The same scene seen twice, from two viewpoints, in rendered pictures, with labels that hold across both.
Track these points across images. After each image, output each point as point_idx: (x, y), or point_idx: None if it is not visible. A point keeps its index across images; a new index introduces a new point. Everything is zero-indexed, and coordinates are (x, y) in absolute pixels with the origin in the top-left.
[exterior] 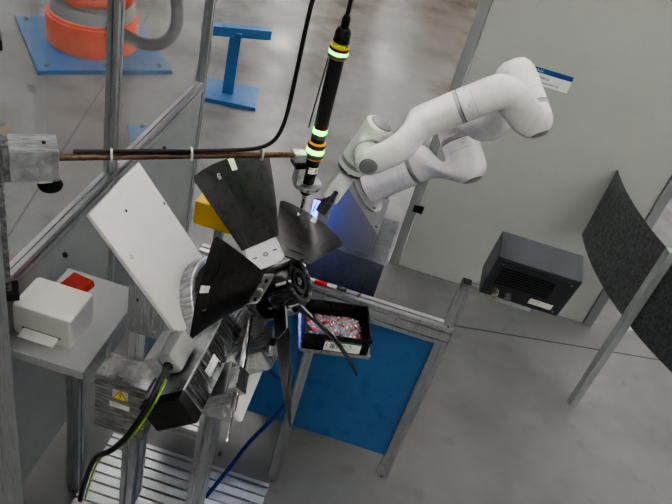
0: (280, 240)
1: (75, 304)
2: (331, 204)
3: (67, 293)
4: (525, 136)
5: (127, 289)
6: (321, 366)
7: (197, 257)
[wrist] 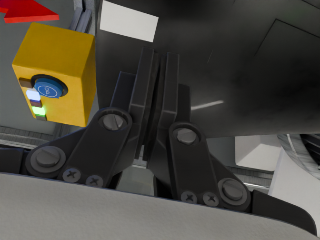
0: (312, 127)
1: (278, 151)
2: (208, 155)
3: (260, 155)
4: None
5: None
6: None
7: (293, 166)
